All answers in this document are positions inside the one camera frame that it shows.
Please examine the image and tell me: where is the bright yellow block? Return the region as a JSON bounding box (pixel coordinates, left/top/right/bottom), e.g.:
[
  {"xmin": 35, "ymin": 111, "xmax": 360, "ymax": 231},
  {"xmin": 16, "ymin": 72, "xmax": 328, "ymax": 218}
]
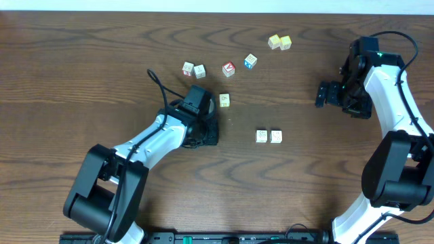
[{"xmin": 279, "ymin": 35, "xmax": 292, "ymax": 50}]

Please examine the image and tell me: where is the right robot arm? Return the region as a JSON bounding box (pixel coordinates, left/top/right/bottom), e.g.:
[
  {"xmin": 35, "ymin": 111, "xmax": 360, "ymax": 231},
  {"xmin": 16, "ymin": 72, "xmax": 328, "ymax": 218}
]
[{"xmin": 315, "ymin": 34, "xmax": 433, "ymax": 243}]

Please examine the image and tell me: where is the plain white block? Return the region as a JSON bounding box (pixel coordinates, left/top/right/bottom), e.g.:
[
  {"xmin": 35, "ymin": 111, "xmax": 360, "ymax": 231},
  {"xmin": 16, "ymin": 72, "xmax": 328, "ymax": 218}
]
[{"xmin": 193, "ymin": 64, "xmax": 206, "ymax": 79}]

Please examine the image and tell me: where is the blue and white block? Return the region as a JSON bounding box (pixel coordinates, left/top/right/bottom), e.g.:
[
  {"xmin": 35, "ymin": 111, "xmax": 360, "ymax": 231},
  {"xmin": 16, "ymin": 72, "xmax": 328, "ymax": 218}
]
[{"xmin": 244, "ymin": 54, "xmax": 258, "ymax": 70}]

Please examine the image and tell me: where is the red letter A block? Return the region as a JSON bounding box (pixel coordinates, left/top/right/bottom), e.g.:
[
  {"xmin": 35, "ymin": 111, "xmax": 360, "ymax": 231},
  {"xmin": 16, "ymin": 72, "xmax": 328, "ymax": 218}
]
[{"xmin": 222, "ymin": 62, "xmax": 235, "ymax": 77}]

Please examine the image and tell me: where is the white block red side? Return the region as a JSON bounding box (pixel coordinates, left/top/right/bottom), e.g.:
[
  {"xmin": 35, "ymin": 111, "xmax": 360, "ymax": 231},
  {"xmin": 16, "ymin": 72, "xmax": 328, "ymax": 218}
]
[{"xmin": 182, "ymin": 62, "xmax": 195, "ymax": 77}]

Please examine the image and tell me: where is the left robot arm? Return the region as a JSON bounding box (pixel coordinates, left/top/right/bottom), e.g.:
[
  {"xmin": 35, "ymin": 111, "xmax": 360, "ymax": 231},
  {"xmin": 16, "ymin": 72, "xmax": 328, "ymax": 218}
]
[{"xmin": 63, "ymin": 85, "xmax": 219, "ymax": 243}]

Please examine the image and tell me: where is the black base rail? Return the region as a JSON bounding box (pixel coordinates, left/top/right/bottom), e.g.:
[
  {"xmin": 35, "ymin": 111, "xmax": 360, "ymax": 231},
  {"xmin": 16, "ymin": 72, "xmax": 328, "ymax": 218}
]
[{"xmin": 58, "ymin": 229, "xmax": 399, "ymax": 244}]

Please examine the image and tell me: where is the pale yellow block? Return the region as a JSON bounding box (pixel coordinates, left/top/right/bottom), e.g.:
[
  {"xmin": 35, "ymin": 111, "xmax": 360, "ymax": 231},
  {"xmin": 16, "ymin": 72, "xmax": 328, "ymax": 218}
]
[{"xmin": 268, "ymin": 35, "xmax": 281, "ymax": 49}]

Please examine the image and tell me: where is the yellow block centre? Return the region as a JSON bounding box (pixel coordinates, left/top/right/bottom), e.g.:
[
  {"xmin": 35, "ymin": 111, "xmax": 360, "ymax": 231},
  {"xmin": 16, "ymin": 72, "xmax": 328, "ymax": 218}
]
[{"xmin": 219, "ymin": 94, "xmax": 231, "ymax": 107}]

